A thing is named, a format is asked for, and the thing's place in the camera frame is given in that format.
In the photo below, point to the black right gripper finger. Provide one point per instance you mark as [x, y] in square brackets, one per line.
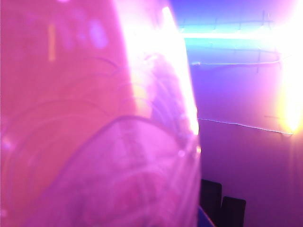
[38, 218]

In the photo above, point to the clear water bottle red label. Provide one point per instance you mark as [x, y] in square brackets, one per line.
[94, 142]

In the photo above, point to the black office chair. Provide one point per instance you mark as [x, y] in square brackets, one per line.
[227, 208]

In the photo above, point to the cyan LED light strip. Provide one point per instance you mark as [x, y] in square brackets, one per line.
[225, 35]

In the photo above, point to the bright LED light bar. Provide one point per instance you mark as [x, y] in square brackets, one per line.
[292, 71]

